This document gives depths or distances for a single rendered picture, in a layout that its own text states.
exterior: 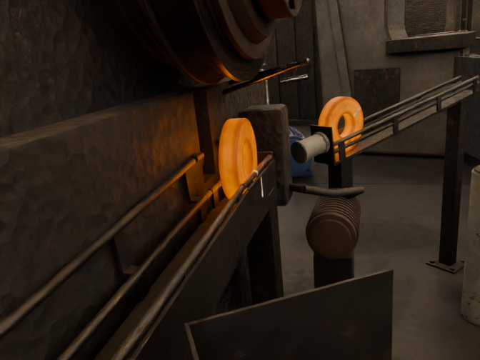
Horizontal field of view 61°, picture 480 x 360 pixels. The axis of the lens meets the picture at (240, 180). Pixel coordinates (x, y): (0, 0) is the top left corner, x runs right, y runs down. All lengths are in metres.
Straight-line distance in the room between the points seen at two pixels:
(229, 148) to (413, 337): 1.02
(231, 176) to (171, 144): 0.12
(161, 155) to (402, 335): 1.10
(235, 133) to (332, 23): 2.79
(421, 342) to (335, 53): 2.47
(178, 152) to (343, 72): 2.82
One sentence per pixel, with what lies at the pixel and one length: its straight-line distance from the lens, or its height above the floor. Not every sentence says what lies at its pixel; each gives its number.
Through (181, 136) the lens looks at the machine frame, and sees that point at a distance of 0.70.
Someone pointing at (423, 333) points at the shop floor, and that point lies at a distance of 1.54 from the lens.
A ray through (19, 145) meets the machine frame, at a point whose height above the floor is 0.87.
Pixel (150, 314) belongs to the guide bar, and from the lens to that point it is 0.45.
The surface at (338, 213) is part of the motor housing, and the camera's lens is 1.04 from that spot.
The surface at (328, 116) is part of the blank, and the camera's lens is 1.12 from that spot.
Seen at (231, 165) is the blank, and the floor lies 0.75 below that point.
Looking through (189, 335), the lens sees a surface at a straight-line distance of 0.36.
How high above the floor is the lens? 0.94
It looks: 18 degrees down
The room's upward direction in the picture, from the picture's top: 6 degrees counter-clockwise
